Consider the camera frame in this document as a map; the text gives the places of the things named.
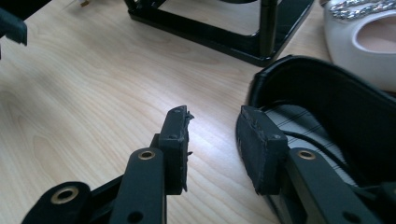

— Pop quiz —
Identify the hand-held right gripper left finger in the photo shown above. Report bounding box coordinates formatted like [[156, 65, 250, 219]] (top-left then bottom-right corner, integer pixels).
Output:
[[158, 105, 195, 197]]

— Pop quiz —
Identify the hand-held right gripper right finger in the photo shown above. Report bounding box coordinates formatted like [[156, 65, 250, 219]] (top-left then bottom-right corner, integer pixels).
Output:
[[234, 105, 290, 197]]

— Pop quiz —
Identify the black leather shoe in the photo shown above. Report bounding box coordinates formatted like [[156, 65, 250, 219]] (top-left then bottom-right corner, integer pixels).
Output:
[[247, 54, 396, 224]]

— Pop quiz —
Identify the red and black shoe rack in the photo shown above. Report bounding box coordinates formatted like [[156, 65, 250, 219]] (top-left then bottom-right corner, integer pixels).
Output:
[[123, 0, 316, 68]]

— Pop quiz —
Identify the white strappy sandal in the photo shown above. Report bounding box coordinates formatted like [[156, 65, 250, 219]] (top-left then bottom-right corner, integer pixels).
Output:
[[319, 0, 396, 93]]

